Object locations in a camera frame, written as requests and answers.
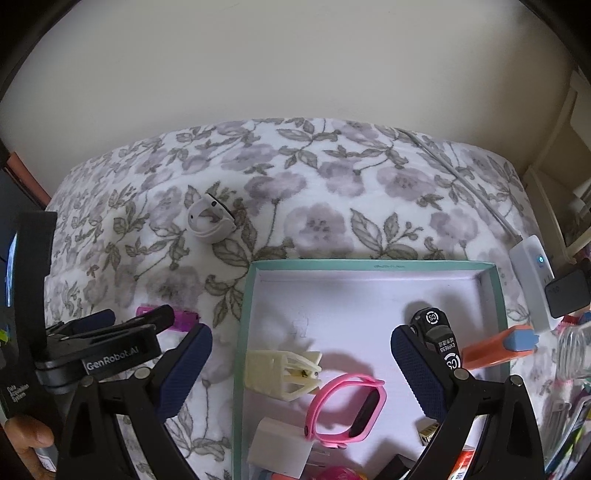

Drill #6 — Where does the black toy car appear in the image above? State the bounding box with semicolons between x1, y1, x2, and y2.
409;304;463;371

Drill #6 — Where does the cream hair claw clip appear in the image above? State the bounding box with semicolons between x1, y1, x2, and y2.
244;349;323;402

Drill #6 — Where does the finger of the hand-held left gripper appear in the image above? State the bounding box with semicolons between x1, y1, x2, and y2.
46;309;117;337
62;305;176;341

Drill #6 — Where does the pink wristband watch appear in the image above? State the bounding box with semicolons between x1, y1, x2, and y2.
304;373;387;450

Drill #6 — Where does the clear water bottle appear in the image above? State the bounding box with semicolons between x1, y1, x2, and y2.
555;322;591;385

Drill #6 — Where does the black power adapter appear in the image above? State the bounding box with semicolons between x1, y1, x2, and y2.
544;269;591;320

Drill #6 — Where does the white power strip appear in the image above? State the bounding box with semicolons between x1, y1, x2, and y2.
509;234;556;334

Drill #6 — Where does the person's left hand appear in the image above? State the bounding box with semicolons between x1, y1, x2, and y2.
4;413;57;480

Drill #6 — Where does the floral blanket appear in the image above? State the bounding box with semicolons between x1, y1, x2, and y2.
44;117;555;480

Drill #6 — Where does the teal rimmed white tray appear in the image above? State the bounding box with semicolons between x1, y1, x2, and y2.
232;258;512;480

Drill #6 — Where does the bundle of coloured markers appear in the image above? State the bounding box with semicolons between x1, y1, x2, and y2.
546;371;591;477

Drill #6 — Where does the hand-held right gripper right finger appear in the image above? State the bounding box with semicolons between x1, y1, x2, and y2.
392;325;546;480

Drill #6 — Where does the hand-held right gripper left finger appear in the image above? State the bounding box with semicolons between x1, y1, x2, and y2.
60;323;213;480

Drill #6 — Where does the black charger block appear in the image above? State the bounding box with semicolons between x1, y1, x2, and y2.
373;454;417;480

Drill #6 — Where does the red and white tube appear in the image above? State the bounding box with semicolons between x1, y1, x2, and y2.
450;447;477;480

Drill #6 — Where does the white cable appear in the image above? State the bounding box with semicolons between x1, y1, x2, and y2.
401;128;525;241

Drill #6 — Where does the black gold patterned lighter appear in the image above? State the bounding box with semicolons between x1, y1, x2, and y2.
417;419;440;446

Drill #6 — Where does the purple highlighter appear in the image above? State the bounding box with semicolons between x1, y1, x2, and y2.
136;305;201;333

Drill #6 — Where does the white charger cube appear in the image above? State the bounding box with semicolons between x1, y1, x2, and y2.
246;416;313;479

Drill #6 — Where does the orange and blue plastic toy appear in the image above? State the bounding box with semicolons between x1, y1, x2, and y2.
461;324;539;371

